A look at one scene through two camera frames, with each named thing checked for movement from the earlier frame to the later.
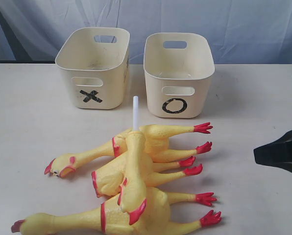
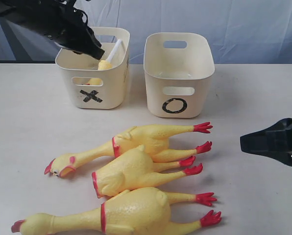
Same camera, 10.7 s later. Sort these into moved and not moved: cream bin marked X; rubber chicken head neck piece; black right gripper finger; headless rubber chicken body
Moved: rubber chicken head neck piece; black right gripper finger
Not moved: headless rubber chicken body; cream bin marked X
